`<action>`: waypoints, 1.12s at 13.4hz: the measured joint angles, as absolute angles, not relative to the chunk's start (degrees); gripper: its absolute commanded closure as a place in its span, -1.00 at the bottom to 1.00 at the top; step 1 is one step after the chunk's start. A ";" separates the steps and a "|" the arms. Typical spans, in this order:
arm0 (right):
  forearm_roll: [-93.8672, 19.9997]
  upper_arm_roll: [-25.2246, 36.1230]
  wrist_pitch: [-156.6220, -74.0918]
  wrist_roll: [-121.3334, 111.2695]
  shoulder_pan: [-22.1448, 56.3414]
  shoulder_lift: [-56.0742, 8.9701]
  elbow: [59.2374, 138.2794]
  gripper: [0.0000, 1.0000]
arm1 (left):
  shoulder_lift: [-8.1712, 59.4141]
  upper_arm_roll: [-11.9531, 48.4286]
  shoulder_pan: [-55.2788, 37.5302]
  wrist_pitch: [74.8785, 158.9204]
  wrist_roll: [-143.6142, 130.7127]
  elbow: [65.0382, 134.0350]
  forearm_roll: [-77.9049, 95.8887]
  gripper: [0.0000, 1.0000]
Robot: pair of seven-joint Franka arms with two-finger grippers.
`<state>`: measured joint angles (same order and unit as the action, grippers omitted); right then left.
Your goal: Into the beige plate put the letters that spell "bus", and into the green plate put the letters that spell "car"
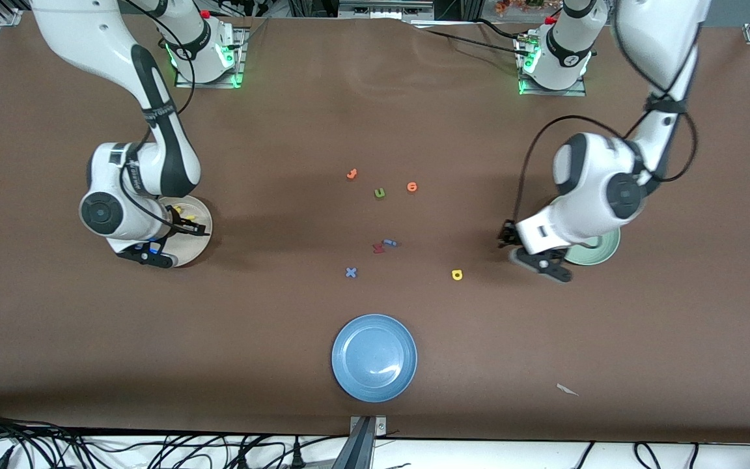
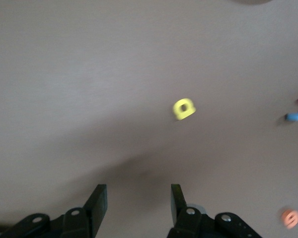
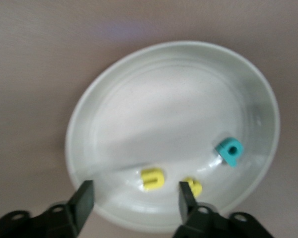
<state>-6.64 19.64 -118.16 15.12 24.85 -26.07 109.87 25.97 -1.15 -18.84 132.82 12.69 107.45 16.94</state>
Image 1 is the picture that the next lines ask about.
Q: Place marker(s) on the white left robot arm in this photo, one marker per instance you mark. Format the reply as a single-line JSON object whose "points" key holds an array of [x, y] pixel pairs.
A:
{"points": [[655, 39]]}

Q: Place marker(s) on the white paper scrap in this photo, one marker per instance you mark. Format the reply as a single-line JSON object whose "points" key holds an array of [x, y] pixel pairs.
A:
{"points": [[567, 389]]}

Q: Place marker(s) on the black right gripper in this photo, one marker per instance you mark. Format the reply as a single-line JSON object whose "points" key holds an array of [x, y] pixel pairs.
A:
{"points": [[185, 223]]}

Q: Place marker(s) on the brown table cover sheet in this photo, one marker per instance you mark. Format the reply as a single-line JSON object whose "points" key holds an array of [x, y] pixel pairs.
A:
{"points": [[88, 326]]}

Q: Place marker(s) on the blue plate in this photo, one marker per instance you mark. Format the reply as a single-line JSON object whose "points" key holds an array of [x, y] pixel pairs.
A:
{"points": [[375, 358]]}

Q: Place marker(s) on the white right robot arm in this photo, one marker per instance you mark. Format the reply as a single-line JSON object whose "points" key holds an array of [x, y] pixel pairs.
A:
{"points": [[82, 32]]}

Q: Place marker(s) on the grey equipment box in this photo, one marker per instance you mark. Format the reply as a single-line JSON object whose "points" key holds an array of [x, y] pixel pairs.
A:
{"points": [[381, 8]]}

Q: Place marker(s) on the grey metal clamp bracket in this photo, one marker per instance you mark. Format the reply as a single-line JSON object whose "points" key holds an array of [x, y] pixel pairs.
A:
{"points": [[380, 426]]}

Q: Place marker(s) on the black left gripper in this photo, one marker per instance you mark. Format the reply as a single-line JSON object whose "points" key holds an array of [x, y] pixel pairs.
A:
{"points": [[506, 234]]}

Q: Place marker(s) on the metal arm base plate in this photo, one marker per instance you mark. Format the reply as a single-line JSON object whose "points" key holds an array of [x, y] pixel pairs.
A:
{"points": [[239, 58], [570, 92]]}

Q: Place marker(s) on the pale green plate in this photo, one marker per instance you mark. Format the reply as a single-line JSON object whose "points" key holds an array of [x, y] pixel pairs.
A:
{"points": [[599, 251]]}

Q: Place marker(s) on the beige brown plate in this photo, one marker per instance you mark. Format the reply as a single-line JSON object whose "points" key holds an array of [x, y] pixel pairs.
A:
{"points": [[196, 251]]}

